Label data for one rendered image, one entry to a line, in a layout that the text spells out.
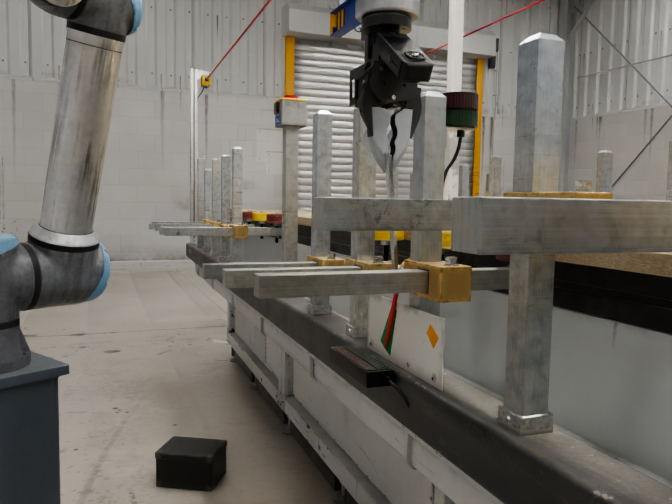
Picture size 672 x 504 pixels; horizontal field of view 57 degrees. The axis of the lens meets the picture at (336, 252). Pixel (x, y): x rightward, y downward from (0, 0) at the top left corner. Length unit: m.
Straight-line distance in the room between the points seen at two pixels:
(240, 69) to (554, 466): 8.62
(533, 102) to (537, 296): 0.21
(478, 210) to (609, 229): 0.08
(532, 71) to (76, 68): 0.96
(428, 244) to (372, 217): 0.36
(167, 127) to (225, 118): 0.80
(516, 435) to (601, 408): 0.25
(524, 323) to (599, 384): 0.27
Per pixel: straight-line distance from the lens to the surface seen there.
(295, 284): 0.81
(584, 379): 0.98
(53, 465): 1.51
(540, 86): 0.72
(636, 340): 0.91
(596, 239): 0.37
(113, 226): 8.68
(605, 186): 2.22
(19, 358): 1.44
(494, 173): 2.70
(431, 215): 0.59
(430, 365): 0.89
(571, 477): 0.66
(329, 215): 0.55
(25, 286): 1.44
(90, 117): 1.41
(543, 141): 0.71
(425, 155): 0.92
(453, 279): 0.86
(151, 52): 8.94
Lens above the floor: 0.96
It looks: 5 degrees down
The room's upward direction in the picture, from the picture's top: 1 degrees clockwise
